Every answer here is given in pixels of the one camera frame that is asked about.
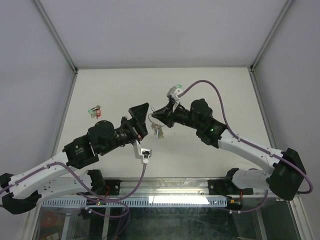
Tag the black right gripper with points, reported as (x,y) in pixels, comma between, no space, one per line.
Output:
(166,115)

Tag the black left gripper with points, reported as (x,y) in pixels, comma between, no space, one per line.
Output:
(139,114)

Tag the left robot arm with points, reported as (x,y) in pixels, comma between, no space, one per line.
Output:
(56,177)

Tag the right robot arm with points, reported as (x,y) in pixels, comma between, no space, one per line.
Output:
(281,172)

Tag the key with red tag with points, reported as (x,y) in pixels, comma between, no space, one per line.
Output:
(97,113)

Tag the key with green tag left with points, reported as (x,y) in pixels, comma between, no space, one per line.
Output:
(92,111)

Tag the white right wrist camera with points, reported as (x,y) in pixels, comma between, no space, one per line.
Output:
(173,95)

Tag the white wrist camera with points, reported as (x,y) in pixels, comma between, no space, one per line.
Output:
(143,154)
(173,95)

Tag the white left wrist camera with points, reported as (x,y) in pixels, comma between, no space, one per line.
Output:
(143,154)

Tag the metal mounting rail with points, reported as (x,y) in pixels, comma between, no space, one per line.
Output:
(163,186)

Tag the right aluminium frame post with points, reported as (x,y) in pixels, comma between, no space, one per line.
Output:
(272,33)

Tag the aluminium frame post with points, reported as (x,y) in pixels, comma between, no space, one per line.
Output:
(54,34)
(272,33)

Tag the white slotted cable duct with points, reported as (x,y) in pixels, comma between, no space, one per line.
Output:
(144,202)

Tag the left aluminium frame post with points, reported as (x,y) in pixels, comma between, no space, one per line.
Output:
(54,34)

